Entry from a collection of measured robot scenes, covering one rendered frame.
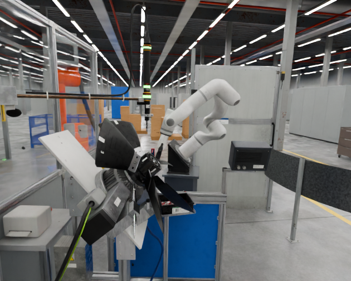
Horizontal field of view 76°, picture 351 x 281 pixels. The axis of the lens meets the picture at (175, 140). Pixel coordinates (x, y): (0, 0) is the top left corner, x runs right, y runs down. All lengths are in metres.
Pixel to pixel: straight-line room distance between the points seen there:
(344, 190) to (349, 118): 8.39
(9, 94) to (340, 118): 10.45
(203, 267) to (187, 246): 0.23
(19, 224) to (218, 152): 2.44
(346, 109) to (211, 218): 9.38
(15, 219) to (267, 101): 2.88
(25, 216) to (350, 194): 2.53
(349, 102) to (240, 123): 7.99
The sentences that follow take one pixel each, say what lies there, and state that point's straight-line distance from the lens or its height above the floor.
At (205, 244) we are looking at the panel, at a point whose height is 0.43.
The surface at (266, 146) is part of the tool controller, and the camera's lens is 1.70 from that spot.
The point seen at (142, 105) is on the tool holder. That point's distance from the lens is 1.21.
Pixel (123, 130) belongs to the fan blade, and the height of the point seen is 1.36.
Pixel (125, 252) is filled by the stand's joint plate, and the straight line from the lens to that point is 1.33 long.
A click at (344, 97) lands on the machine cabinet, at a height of 1.78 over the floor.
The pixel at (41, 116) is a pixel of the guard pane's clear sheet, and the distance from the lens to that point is 1.72.
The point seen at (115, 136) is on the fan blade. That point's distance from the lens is 1.02.
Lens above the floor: 1.53
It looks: 10 degrees down
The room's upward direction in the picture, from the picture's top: 1 degrees clockwise
